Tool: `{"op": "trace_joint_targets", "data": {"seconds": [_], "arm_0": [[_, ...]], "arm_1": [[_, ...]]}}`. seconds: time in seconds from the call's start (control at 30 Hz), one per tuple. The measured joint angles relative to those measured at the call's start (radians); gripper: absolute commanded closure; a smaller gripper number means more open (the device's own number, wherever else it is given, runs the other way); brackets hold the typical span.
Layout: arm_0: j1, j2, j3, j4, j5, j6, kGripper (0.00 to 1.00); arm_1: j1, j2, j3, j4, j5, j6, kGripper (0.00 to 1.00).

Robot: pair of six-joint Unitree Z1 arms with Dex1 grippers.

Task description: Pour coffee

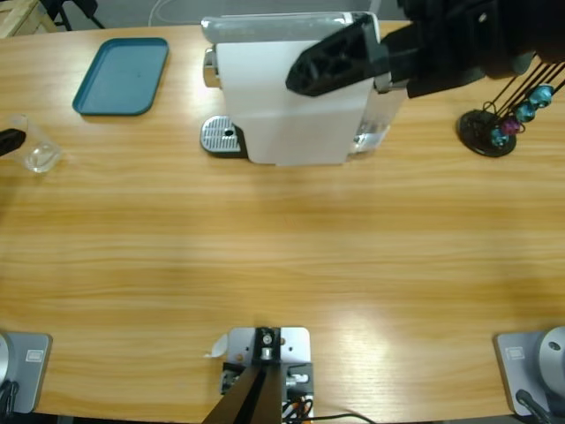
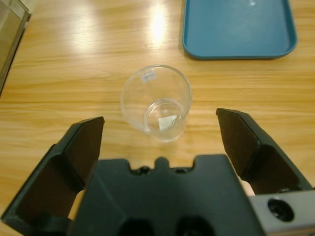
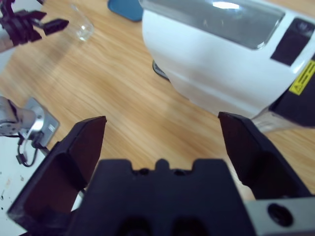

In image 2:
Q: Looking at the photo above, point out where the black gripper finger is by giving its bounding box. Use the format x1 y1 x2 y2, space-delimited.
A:
215 108 314 197
0 116 106 233

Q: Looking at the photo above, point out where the clear glass cup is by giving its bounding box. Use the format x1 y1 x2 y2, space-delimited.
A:
120 64 193 143

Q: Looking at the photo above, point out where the teal plastic tray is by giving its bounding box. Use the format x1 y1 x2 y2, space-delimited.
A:
182 0 298 60

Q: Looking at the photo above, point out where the wooden crate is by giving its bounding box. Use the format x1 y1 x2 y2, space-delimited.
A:
0 0 32 95

